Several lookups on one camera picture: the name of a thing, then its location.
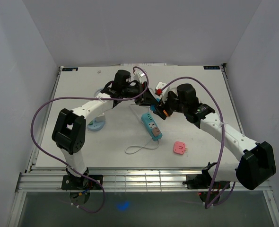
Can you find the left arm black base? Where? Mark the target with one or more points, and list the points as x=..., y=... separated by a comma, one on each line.
x=71, y=182

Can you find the white charger plug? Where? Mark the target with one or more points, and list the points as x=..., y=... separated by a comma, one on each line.
x=100, y=118

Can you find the round light blue power strip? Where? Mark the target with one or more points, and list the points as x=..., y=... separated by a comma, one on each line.
x=96, y=126

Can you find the pink flat plug adapter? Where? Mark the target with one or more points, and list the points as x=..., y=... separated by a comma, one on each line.
x=179, y=148

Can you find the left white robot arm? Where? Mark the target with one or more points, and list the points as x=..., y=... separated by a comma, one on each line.
x=70, y=129

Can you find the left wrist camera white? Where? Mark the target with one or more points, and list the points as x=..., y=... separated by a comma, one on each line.
x=139, y=75

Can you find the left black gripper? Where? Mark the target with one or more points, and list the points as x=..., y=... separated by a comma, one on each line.
x=147, y=99

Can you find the aluminium table frame rail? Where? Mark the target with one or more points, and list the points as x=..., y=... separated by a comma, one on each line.
x=121, y=152

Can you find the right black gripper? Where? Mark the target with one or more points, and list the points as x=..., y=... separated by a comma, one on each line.
x=161, y=107

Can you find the blue plug adapter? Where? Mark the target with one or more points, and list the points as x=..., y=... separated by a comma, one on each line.
x=157, y=110

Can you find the brown charger plug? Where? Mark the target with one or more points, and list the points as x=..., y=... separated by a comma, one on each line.
x=156, y=131

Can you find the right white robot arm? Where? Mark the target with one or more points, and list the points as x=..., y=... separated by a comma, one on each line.
x=255, y=161

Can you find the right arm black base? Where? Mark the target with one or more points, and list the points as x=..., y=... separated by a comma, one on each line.
x=199, y=181

